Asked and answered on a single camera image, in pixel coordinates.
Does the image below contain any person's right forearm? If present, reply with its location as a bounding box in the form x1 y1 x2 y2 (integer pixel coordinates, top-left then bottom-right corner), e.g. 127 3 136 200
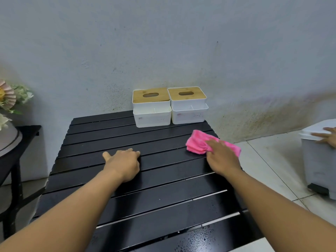
228 168 336 252

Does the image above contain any person's left hand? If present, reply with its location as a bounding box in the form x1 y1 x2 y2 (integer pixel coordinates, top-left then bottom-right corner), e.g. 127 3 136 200
102 148 141 183

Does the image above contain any pink cleaning cloth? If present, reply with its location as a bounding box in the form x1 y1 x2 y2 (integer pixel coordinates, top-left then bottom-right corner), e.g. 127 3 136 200
185 129 242 157

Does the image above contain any artificial flower bouquet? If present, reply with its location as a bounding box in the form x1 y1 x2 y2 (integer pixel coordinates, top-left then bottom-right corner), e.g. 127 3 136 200
0 79 34 131

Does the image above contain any person's left forearm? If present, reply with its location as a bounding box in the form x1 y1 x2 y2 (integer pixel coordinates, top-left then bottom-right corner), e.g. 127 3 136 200
0 168 124 252

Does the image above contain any white tissue box bamboo lid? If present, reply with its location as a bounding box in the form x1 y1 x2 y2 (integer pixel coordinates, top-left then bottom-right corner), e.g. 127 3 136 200
132 87 173 128
167 86 209 125

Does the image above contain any black side table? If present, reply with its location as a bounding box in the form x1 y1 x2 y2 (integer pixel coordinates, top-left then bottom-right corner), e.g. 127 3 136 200
0 125 42 240

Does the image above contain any grey round flower vase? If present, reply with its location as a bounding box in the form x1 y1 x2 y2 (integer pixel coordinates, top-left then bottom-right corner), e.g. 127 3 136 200
0 120 23 158

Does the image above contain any white pedal trash bin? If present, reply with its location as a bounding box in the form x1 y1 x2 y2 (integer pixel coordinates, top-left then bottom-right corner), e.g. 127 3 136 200
299 125 336 200

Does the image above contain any person's right hand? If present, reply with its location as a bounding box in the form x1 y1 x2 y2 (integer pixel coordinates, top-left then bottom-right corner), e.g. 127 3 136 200
204 139 242 177

